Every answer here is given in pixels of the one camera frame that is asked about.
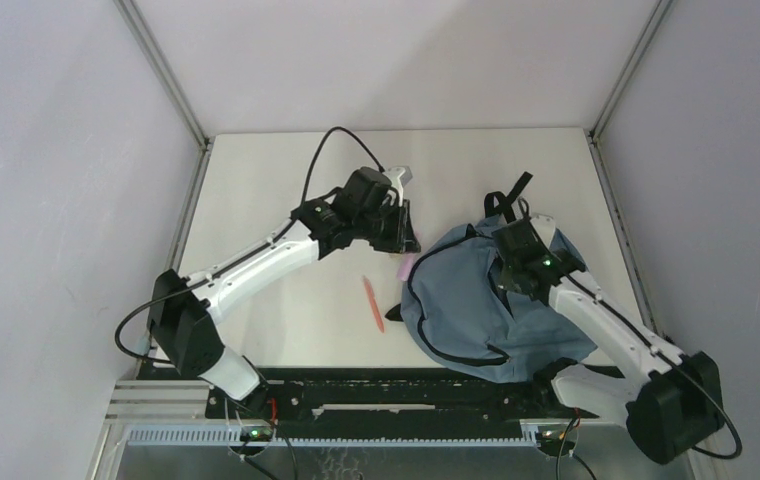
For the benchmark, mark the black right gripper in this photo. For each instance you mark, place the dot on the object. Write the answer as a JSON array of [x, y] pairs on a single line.
[[505, 279]]

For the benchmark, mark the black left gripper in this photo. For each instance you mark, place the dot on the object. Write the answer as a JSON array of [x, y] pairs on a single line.
[[409, 243]]

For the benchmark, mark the blue student backpack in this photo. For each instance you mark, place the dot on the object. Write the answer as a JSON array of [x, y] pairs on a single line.
[[456, 312]]

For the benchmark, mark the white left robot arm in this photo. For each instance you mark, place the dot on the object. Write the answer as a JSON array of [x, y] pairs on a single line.
[[184, 312]]

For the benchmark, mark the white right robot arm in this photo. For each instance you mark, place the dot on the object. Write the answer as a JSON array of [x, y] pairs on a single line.
[[669, 402]]

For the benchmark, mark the orange pen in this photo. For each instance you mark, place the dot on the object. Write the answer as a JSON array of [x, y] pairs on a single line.
[[371, 298]]

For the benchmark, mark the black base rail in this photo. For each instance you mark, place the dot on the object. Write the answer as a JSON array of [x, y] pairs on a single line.
[[388, 404]]

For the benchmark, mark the aluminium frame front rail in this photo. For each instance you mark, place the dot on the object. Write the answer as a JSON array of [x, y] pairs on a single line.
[[173, 411]]

